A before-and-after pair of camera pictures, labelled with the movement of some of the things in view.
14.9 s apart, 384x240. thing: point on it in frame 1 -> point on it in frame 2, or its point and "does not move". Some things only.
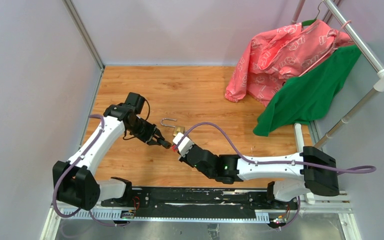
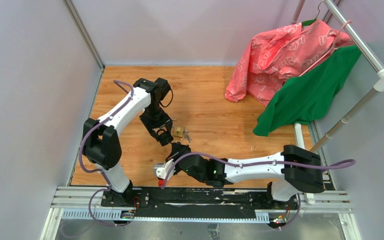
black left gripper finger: [153, 140] -> [165, 138]
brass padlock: [177, 129] does not move
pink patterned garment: [287, 51] does not move
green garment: [301, 99] does not move
